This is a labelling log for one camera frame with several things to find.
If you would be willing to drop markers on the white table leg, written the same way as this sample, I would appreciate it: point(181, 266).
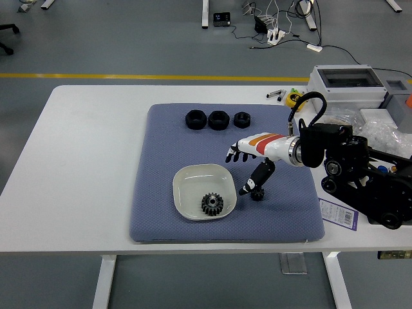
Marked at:
point(205, 14)
point(309, 17)

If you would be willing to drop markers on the purple label card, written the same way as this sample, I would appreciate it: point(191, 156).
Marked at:
point(338, 214)

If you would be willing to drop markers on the black office chair base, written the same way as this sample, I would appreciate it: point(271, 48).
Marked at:
point(8, 30)

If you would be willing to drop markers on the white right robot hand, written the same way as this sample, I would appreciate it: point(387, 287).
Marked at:
point(267, 145)

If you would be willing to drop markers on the black device with screen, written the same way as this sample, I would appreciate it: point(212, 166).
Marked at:
point(222, 19)

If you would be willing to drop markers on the white flat box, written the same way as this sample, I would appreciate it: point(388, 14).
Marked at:
point(375, 115)

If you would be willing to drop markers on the white table foot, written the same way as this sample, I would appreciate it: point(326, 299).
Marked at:
point(394, 4)
point(48, 3)

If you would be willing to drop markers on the small black hex nut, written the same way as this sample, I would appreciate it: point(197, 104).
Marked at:
point(242, 119)

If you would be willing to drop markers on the black and silver marker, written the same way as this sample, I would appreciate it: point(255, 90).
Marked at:
point(273, 94)

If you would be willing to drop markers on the small grey metal part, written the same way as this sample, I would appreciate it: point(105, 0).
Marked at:
point(23, 7)

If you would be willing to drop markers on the orange object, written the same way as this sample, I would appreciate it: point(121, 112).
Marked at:
point(409, 101)

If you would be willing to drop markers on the two-button control box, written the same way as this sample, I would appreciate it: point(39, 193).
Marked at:
point(374, 221)

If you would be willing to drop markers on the large clear plastic bag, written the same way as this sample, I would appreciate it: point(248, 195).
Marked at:
point(386, 136)

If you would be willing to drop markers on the grey plastic box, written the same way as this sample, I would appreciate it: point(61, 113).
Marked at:
point(399, 103)

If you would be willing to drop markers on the white power adapter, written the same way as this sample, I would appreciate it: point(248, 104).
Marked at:
point(314, 47)

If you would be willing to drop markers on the large black hex nut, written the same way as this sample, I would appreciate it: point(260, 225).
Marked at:
point(219, 120)
point(195, 120)

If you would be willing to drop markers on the large black steel gear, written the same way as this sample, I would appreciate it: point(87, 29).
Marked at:
point(212, 204)

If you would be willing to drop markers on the small black and silver clip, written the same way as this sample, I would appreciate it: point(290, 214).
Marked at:
point(282, 95)

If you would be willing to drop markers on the grey enclosure with clear lid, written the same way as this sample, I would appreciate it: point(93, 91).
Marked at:
point(347, 93)

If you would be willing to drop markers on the blue-grey padded mat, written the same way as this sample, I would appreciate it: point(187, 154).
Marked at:
point(180, 141)

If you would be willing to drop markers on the small black steel gear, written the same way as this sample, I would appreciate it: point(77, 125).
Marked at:
point(259, 194)

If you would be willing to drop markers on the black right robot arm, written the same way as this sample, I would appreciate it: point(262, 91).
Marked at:
point(354, 161)

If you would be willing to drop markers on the small clear plastic bag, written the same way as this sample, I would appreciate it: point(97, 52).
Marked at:
point(342, 115)

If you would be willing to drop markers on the black and yellow control panel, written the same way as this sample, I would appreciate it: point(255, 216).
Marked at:
point(394, 255)

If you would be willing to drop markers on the clear plastic bracket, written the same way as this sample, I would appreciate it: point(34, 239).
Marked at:
point(293, 264)

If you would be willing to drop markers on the yellow tape measure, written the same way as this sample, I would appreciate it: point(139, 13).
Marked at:
point(291, 100)

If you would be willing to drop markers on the white table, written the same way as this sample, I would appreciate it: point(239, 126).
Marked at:
point(80, 161)

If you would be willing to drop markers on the black power adapter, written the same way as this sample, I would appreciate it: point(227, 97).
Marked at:
point(260, 25)

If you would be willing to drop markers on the white power strip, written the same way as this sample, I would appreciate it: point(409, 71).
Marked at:
point(276, 36)

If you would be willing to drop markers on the white square plate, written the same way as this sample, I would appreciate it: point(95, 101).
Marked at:
point(188, 190)

